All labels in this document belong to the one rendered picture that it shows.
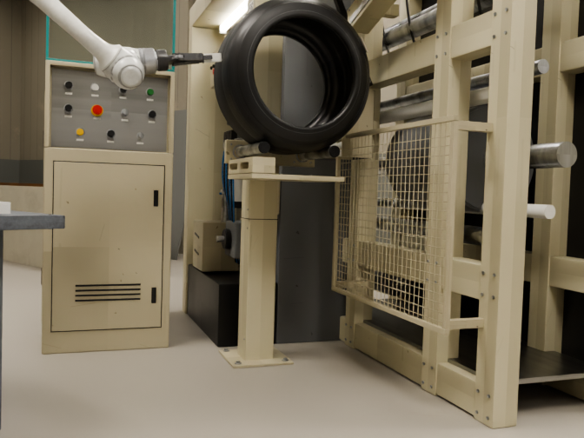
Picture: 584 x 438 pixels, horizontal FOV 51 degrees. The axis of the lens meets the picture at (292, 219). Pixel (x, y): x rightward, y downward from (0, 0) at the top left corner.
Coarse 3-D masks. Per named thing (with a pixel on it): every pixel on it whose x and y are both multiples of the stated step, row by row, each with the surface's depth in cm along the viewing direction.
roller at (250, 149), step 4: (248, 144) 241; (252, 144) 233; (256, 144) 227; (260, 144) 223; (264, 144) 224; (268, 144) 224; (236, 148) 254; (240, 148) 248; (244, 148) 242; (248, 148) 237; (252, 148) 231; (256, 148) 226; (260, 148) 224; (264, 148) 224; (268, 148) 225; (236, 152) 252; (240, 152) 248; (244, 152) 242; (248, 152) 238; (252, 152) 233; (256, 152) 228; (260, 152) 225; (264, 152) 224; (240, 156) 253
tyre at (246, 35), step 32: (288, 0) 224; (256, 32) 218; (288, 32) 251; (320, 32) 252; (352, 32) 231; (224, 64) 221; (320, 64) 258; (352, 64) 233; (224, 96) 227; (256, 96) 219; (352, 96) 232; (256, 128) 223; (288, 128) 224; (320, 128) 228
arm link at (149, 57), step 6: (144, 48) 215; (150, 48) 216; (144, 54) 213; (150, 54) 214; (144, 60) 213; (150, 60) 214; (156, 60) 215; (144, 66) 214; (150, 66) 214; (156, 66) 217; (150, 72) 217
